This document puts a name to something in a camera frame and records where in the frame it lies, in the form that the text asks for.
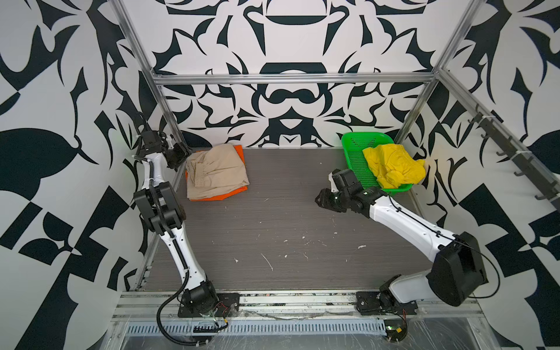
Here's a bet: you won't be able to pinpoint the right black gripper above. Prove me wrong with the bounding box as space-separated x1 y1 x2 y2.
313 187 351 212

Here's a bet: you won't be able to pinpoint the beige shorts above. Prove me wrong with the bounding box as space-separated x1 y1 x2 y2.
185 143 250 201

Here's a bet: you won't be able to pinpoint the yellow shorts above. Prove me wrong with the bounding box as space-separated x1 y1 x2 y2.
363 144 427 190

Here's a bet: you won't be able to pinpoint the orange shorts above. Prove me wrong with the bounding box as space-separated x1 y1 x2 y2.
184 143 249 202

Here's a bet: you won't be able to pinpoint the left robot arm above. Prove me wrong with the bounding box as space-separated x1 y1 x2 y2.
134 128 218 315

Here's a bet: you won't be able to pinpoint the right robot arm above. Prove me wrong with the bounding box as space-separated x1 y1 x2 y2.
315 169 488 314

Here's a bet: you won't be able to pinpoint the green plastic basket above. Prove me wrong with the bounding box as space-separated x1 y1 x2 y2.
341 132 394 188

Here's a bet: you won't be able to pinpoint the left aluminium frame post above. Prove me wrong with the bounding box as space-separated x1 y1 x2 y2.
106 0 190 154

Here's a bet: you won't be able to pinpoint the aluminium frame post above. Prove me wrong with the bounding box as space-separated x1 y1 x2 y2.
106 0 190 154
394 0 486 144

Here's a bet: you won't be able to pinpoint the aluminium frame crossbar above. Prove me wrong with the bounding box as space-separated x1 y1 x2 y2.
153 72 435 85

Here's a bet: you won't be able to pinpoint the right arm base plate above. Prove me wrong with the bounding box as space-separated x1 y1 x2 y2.
355 291 418 316

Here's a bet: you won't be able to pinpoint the white cable duct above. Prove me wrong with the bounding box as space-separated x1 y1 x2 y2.
122 318 388 337

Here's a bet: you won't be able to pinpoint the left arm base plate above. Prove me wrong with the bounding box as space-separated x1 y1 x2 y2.
178 293 240 318

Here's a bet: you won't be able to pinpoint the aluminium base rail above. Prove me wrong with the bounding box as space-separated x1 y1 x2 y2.
112 290 484 321

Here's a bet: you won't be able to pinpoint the black wall hook rack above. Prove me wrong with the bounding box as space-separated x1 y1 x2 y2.
467 104 559 211

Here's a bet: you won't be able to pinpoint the right aluminium frame post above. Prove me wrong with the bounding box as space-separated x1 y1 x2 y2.
394 0 486 144

